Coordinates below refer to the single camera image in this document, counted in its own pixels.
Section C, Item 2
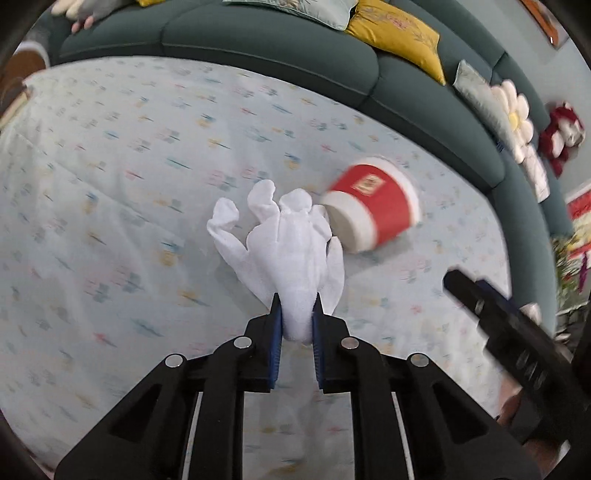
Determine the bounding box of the red paper decoration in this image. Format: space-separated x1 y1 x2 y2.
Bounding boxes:
566 182 591 232

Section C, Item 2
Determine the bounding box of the wooden picture frame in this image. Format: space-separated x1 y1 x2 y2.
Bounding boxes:
522 0 570 49

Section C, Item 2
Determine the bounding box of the grey plush toy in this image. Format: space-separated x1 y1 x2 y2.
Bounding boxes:
71 0 130 33

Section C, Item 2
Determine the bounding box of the white paper towel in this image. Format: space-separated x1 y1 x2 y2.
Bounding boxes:
206 179 345 343

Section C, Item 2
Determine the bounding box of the red paper cup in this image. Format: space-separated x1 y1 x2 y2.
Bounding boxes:
321 157 423 254

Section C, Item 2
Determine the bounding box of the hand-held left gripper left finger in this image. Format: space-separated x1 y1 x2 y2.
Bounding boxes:
54 293 283 480

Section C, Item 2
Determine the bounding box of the pale grey embroidered pillow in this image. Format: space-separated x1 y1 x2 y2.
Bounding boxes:
222 0 358 31
452 60 513 153

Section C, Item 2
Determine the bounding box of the person's right forearm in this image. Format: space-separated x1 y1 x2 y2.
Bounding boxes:
498 378 532 444

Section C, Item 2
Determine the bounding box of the red teddy bear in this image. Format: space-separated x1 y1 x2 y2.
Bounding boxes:
538 102 586 178

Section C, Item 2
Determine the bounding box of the dark green sofa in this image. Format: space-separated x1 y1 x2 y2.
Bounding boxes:
46 0 573 324

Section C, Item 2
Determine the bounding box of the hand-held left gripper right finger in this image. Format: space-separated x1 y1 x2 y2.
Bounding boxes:
311 295 543 480

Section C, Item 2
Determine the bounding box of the green potted plant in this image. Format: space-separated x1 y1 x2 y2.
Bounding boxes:
551 231 591 315

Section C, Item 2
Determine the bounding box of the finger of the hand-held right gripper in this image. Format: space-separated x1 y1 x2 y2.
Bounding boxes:
442 269 515 333

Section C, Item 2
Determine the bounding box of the white flower cushion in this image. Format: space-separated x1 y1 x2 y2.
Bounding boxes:
489 79 534 164

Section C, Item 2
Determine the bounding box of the round wooden side table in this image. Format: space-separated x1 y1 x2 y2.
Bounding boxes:
0 41 49 107

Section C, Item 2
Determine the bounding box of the small white pillow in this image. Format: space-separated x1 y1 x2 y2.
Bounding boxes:
522 145 552 204

